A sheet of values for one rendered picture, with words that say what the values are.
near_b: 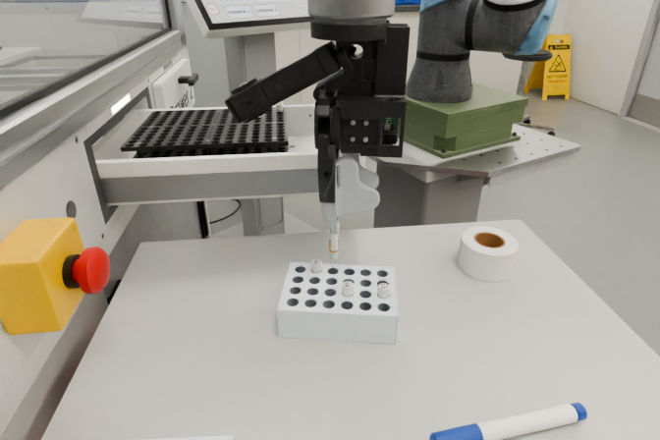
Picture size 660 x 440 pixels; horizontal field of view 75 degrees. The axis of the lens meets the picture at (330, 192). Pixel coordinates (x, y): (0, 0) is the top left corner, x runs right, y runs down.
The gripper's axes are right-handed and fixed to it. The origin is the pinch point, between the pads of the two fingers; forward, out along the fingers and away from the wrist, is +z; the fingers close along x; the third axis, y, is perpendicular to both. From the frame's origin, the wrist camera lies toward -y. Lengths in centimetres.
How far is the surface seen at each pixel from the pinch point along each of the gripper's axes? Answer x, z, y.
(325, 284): -2.6, 7.0, 0.0
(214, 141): 14.4, -3.0, -16.9
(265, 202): 119, 62, -37
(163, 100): 36.1, -2.9, -33.7
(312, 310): -7.0, 7.0, -0.9
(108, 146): 14.7, -1.8, -32.7
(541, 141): 58, 11, 45
